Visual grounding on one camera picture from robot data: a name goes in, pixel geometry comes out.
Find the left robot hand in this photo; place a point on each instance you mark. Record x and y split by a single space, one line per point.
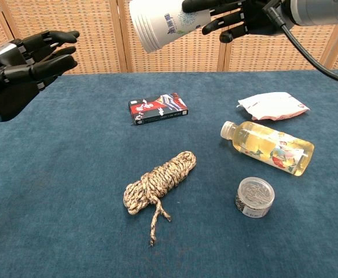
12 81

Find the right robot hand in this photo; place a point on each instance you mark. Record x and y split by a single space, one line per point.
253 17

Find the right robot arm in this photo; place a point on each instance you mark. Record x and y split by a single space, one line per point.
316 11

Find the pink white plastic packet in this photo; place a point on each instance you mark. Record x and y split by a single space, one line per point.
273 107

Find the blue velvet tablecloth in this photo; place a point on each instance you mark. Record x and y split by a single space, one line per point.
56 173

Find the clear bottle yellow liquid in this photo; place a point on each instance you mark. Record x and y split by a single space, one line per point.
261 142

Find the black red playing card box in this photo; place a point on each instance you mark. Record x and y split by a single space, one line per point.
151 111

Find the round clear pin container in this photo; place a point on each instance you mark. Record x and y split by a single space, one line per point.
254 194

